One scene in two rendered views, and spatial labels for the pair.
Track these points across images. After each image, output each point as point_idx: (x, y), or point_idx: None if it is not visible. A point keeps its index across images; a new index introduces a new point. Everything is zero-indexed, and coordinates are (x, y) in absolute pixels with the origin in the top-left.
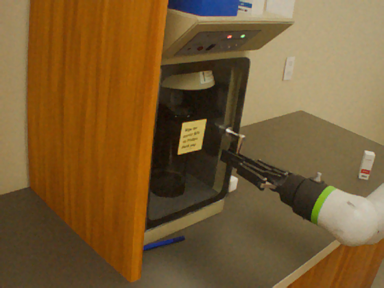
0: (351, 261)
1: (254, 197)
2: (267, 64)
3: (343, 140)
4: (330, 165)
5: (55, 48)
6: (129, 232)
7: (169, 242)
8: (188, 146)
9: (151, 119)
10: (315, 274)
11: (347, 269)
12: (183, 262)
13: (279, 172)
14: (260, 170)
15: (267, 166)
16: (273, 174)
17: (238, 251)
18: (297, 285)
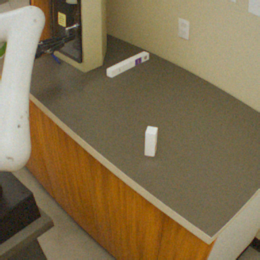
0: (107, 196)
1: (101, 83)
2: (259, 59)
3: (240, 158)
4: (169, 132)
5: None
6: None
7: (56, 59)
8: (61, 22)
9: (32, 2)
10: (59, 136)
11: (105, 199)
12: (43, 65)
13: (47, 45)
14: (49, 40)
15: (55, 43)
16: (44, 42)
17: (48, 77)
18: (48, 123)
